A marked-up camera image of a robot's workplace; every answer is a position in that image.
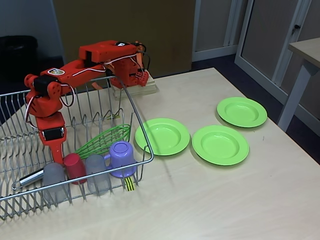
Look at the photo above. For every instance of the green plastic plate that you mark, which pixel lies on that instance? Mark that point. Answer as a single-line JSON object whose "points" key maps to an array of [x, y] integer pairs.
{"points": [[162, 135], [220, 145], [241, 112]]}

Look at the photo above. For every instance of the beige side table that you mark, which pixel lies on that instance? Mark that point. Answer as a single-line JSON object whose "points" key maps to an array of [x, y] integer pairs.
{"points": [[307, 47]]}

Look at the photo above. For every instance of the orange clamp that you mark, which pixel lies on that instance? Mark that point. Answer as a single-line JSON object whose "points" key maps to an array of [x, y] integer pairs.
{"points": [[96, 86]]}

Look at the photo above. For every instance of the yellow green tape bit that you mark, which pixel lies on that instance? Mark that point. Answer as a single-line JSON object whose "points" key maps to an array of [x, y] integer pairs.
{"points": [[115, 116]]}

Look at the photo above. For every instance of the brown partition board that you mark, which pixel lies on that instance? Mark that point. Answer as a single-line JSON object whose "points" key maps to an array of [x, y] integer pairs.
{"points": [[162, 25]]}

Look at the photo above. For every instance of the red plastic cup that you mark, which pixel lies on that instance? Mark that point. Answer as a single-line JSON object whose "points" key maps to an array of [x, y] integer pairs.
{"points": [[75, 167]]}

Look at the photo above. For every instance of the purple plastic mug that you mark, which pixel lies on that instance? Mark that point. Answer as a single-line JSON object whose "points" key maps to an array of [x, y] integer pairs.
{"points": [[122, 160]]}

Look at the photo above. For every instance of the black trash bin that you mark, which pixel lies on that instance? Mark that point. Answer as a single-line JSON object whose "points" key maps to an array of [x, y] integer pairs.
{"points": [[17, 57]]}

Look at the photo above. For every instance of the grey sliding door cabinet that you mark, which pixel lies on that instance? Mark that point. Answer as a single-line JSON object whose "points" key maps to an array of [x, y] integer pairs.
{"points": [[270, 30]]}

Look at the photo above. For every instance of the yellow black striped tape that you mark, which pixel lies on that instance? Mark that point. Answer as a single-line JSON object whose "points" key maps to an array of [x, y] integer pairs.
{"points": [[130, 186]]}

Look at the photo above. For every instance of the red robot arm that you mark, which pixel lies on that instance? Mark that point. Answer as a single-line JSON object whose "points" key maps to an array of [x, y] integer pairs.
{"points": [[82, 66]]}

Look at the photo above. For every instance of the wooden base block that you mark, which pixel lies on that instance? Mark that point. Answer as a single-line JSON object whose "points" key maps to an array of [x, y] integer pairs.
{"points": [[147, 87]]}

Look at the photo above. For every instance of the grey translucent plastic cup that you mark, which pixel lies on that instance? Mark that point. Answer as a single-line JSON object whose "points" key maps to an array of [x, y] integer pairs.
{"points": [[97, 175], [53, 180]]}

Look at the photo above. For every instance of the black cabinet lock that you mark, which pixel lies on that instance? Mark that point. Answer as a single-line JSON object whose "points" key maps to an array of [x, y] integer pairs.
{"points": [[296, 26]]}

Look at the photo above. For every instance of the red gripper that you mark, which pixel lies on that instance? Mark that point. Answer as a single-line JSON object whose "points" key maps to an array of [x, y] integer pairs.
{"points": [[53, 133]]}

